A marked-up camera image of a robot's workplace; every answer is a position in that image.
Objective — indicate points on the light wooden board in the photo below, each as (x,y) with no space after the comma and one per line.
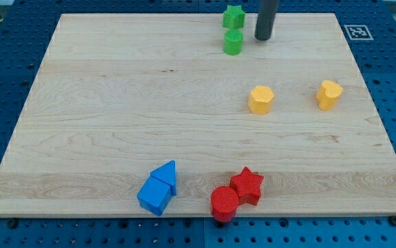
(118,95)

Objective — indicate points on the blue triangle block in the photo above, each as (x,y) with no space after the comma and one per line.
(167,174)

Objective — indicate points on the yellow hexagon block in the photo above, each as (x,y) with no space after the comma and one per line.
(261,99)

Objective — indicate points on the red star block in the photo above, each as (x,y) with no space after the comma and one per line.
(247,186)

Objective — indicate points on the red cylinder block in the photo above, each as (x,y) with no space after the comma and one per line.
(224,202)

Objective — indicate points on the blue cube block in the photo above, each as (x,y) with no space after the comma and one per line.
(154,196)

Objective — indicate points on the green cylinder block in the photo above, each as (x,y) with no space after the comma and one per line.
(233,42)

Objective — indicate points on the green star block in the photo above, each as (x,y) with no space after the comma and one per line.
(233,17)

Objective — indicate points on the yellow heart block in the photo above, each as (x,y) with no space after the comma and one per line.
(328,94)

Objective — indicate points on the white fiducial marker tag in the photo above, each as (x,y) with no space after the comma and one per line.
(357,32)

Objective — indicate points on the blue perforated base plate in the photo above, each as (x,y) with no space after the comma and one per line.
(25,33)

